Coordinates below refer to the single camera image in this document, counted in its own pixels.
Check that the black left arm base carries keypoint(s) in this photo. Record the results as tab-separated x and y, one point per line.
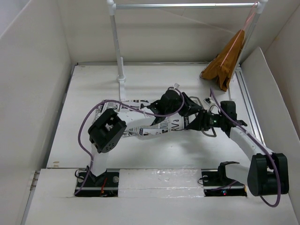
105	185

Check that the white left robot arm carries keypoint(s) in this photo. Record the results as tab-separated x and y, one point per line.
109	127

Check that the white metal clothes rack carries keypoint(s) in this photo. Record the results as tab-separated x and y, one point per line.
176	33

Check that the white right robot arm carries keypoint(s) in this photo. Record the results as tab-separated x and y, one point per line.
268	171

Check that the brown hanging garment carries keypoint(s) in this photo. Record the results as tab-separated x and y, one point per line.
221	68

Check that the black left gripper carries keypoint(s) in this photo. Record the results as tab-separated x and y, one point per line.
188	107

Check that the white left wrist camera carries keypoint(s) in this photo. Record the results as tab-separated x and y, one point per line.
174	87

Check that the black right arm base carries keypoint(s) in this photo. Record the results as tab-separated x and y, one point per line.
216	183

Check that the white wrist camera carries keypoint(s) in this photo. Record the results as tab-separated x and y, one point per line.
210	103
174	87

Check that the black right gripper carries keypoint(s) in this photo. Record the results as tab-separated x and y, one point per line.
200	122

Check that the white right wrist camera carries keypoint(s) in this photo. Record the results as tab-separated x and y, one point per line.
210	103

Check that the newspaper print trousers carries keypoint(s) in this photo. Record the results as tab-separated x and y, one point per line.
169	124

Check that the white cardboard panel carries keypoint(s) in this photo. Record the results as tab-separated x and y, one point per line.
274	119

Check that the grey wire hanger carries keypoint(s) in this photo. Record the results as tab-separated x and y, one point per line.
205	127

